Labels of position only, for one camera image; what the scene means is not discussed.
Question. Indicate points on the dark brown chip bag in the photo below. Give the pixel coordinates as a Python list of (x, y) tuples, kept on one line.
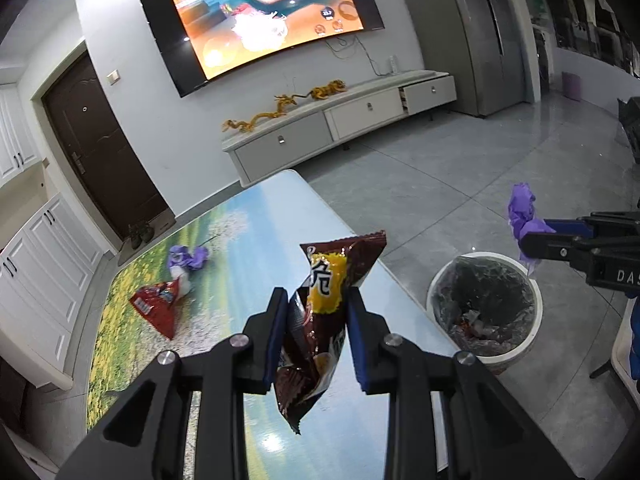
[(315, 327)]

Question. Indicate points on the yellow dragon figurine right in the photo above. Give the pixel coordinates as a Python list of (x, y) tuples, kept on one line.
[(332, 88)]

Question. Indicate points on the yellow dragon figurine left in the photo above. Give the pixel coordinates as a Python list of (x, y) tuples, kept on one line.
[(246, 126)]

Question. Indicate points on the pair of shoes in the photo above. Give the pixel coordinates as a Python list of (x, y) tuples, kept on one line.
[(139, 234)]

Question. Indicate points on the yellow dragon figurine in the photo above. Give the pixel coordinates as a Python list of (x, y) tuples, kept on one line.
[(332, 88), (285, 101), (246, 126)]

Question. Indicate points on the purple wrapper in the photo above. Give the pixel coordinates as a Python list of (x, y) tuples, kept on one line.
[(522, 214)]

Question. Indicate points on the dark brown entrance door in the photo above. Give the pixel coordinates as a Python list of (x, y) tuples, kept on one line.
[(99, 152)]

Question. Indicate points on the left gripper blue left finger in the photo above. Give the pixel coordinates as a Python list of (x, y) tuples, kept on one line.
[(143, 434)]

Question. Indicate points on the grey refrigerator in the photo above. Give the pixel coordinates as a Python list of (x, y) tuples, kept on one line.
[(488, 46)]

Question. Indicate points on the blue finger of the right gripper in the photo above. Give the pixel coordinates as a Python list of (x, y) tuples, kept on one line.
[(572, 227), (572, 249)]

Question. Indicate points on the white wall cupboard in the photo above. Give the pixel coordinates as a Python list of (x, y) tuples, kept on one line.
[(48, 258)]

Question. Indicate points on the yellow dragon figurine middle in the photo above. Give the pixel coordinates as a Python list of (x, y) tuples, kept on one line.
[(285, 101)]

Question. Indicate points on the purple stool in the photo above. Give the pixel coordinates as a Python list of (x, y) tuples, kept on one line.
[(572, 86)]

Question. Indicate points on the wall mounted television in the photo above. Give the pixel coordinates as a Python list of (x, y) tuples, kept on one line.
[(201, 40)]

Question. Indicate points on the white wifi router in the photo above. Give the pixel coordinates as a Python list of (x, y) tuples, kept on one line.
[(394, 64)]

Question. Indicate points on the white trash bin black liner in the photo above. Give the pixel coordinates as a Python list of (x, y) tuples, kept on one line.
[(487, 304)]

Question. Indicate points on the white tv cabinet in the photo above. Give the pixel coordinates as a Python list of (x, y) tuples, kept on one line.
[(317, 127)]

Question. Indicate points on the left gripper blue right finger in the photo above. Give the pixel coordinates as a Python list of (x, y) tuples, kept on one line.
[(448, 416)]

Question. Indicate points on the red snack bag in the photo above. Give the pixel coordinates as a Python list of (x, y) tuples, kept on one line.
[(156, 304)]

